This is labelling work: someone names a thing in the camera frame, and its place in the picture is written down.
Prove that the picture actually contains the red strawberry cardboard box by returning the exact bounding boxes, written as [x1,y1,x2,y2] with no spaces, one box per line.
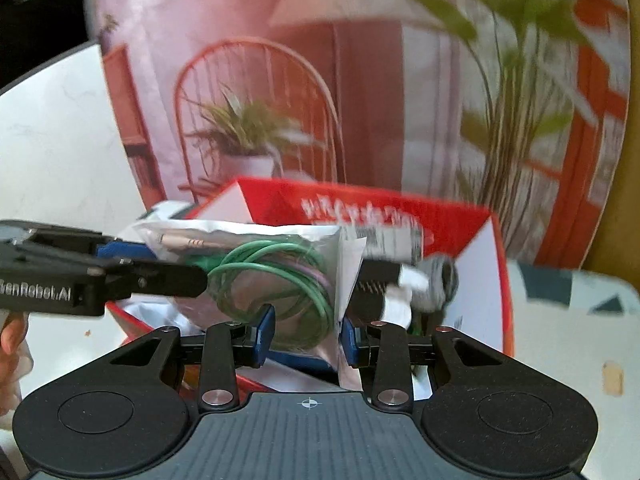
[107,178,514,391]

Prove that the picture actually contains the white marble board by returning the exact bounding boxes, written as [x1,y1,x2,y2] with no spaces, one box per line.
[1,44,146,234]

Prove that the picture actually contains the black glove with white fingertips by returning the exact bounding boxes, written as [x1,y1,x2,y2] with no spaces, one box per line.
[345,259,430,330]

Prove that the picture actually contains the grey knitted glove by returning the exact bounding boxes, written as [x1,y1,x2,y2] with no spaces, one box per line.
[410,254,459,313]

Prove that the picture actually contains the person's left hand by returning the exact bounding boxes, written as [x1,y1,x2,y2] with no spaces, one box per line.
[1,310,34,416]

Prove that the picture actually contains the bagged green cable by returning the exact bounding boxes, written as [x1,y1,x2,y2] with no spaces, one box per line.
[119,219,369,391]

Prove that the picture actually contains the printed living room backdrop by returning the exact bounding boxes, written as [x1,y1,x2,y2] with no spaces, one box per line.
[93,0,631,268]

